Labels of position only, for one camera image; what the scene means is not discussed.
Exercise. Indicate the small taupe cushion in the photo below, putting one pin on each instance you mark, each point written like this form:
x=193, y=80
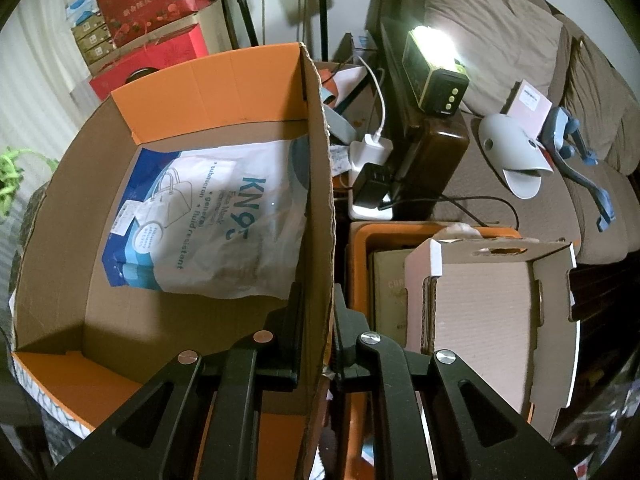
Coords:
x=600, y=100

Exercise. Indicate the red gift bag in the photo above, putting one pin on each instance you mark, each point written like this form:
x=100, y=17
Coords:
x=165, y=55

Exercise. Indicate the dark brown side cabinet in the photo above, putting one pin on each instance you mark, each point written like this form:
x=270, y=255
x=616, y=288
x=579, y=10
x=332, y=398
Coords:
x=435, y=152

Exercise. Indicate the white paper sheet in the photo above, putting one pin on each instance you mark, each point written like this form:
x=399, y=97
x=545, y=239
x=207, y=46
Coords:
x=352, y=85

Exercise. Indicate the orange crate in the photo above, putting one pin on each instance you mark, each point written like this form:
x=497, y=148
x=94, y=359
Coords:
x=358, y=280

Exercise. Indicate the white charger adapter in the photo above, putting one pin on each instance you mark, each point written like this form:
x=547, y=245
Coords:
x=370, y=152

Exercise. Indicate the large orange cardboard box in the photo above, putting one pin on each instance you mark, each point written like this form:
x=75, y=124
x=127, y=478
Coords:
x=60, y=240

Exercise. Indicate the black speaker stand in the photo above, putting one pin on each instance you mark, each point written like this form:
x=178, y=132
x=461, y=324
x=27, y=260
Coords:
x=323, y=20

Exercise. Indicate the white cardboard tray box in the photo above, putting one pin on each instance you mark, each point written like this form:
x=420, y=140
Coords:
x=480, y=310

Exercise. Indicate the black power adapter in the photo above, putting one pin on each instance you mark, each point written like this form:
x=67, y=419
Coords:
x=372, y=185

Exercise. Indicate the white power strip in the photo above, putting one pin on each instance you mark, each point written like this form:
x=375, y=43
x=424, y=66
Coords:
x=367, y=212

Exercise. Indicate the green plant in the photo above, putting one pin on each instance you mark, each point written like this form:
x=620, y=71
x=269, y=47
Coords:
x=15, y=170

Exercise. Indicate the white blue face mask bag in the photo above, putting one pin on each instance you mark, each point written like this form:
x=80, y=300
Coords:
x=225, y=220

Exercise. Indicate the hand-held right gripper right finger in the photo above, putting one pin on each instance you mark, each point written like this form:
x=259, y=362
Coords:
x=350, y=342

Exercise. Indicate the large taupe cushion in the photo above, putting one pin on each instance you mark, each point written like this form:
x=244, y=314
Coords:
x=490, y=35

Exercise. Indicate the taupe sofa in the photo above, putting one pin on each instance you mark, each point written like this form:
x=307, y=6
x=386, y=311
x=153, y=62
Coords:
x=550, y=220

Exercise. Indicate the stack of olive boxes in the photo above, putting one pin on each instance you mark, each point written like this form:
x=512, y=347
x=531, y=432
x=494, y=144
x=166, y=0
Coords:
x=92, y=42

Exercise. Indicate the small white blue box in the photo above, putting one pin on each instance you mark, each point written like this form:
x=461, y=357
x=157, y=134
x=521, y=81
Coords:
x=364, y=45

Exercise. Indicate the pink box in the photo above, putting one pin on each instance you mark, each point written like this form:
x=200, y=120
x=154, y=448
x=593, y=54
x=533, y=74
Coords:
x=527, y=110

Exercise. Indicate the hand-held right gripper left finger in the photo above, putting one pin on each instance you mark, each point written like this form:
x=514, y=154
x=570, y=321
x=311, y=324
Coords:
x=286, y=345

